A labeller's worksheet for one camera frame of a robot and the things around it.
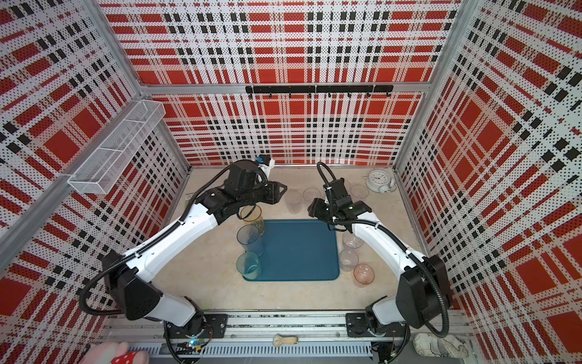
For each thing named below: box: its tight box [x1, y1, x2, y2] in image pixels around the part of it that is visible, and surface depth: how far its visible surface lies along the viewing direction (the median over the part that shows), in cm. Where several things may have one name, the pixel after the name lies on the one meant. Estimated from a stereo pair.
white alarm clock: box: [363, 169, 398, 194], surface depth 113 cm
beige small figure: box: [272, 333, 299, 347], surface depth 72 cm
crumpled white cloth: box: [413, 332, 470, 358], surface depth 69 cm
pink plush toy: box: [80, 341, 151, 364], surface depth 65 cm
